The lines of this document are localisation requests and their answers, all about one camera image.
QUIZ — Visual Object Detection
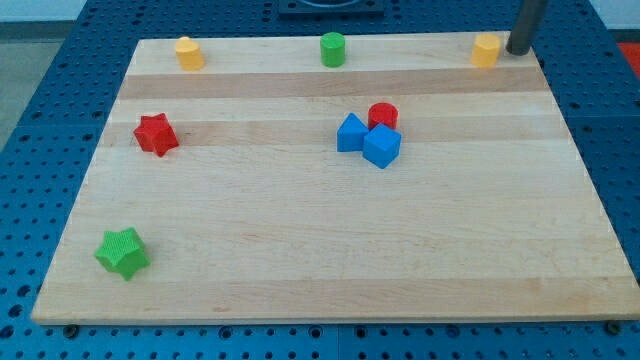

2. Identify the blue triangle block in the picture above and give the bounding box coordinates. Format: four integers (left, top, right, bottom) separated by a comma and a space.
336, 113, 369, 152

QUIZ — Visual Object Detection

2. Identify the green star block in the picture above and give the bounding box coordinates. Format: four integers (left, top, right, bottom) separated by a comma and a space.
94, 227, 150, 281

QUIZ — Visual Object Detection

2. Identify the yellow heart block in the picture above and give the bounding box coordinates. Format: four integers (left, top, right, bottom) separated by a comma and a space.
174, 36, 206, 71

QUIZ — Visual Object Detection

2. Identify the blue cube block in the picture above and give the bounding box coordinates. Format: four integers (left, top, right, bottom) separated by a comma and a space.
362, 124, 402, 169

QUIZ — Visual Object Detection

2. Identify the red star block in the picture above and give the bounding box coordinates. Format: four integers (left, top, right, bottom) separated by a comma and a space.
134, 113, 179, 157

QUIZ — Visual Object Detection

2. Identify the wooden board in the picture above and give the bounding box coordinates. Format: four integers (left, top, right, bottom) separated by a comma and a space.
32, 32, 639, 325

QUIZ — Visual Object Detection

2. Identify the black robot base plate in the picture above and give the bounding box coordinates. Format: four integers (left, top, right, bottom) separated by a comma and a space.
276, 0, 385, 17

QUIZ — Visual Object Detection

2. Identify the red cylinder block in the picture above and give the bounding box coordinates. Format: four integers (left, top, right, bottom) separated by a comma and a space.
367, 102, 399, 130

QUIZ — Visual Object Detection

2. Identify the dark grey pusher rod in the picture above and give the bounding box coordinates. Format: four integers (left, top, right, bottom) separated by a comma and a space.
505, 0, 549, 56

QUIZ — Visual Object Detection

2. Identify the yellow hexagon block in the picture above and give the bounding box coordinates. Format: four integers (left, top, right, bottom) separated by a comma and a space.
470, 33, 501, 68

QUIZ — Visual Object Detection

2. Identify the green cylinder block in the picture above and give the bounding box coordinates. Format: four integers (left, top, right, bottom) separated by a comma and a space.
320, 32, 346, 67

